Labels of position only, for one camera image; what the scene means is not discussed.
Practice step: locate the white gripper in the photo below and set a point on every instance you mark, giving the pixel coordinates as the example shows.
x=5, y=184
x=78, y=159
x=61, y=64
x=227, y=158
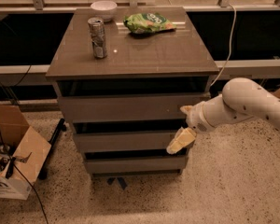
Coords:
x=197, y=119

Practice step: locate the grey drawer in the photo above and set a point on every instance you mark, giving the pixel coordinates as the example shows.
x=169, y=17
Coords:
x=136, y=165
x=127, y=107
x=104, y=142

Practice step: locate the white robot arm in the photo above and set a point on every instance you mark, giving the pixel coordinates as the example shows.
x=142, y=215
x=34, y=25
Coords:
x=242, y=99

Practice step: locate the grey drawer cabinet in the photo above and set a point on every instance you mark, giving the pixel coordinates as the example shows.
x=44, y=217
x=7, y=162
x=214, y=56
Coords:
x=164, y=63

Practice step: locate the grey bottom drawer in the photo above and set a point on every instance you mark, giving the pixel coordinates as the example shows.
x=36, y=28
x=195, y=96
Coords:
x=136, y=165

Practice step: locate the grey top drawer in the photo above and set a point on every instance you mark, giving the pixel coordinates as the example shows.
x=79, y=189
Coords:
x=127, y=107

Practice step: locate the green chip bag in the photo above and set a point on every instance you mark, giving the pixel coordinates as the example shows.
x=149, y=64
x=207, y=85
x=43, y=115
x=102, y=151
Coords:
x=148, y=23

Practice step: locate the black bar on floor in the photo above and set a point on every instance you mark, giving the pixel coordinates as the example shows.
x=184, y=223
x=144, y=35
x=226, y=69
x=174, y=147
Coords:
x=59, y=128

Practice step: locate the silver drink can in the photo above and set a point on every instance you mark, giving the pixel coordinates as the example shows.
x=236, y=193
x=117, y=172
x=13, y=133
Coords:
x=97, y=32

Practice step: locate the white bowl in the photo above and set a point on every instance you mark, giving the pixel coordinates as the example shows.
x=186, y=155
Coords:
x=104, y=9

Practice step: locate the cardboard box left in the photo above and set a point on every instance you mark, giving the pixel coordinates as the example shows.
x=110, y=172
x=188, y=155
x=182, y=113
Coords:
x=31, y=150

